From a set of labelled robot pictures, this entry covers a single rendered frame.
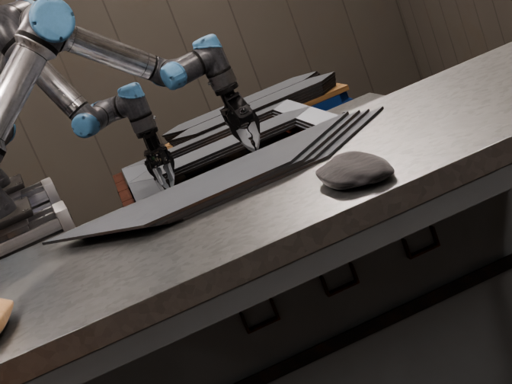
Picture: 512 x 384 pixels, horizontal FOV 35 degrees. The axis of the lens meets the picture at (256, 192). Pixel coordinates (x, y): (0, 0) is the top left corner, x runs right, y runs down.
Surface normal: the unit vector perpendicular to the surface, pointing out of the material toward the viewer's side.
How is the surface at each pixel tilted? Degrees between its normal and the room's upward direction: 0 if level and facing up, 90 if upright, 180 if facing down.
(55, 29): 85
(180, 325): 90
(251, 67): 90
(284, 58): 90
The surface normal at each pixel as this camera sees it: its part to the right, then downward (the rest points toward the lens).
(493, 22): -0.88, 0.41
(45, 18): 0.51, -0.04
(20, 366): 0.23, 0.19
